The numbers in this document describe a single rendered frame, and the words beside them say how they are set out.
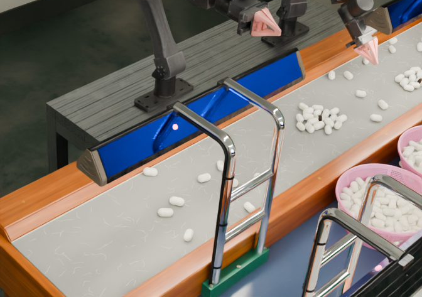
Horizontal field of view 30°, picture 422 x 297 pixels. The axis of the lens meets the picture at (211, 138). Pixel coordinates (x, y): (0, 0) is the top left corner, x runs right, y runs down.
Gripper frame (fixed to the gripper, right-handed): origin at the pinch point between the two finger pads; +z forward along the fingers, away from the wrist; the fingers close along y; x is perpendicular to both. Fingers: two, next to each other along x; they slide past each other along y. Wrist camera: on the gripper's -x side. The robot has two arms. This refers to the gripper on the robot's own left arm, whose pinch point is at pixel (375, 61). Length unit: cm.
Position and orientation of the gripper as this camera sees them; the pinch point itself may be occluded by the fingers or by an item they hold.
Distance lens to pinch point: 248.7
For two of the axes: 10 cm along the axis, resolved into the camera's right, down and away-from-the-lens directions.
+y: 7.1, -3.8, 6.0
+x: -5.3, 2.7, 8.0
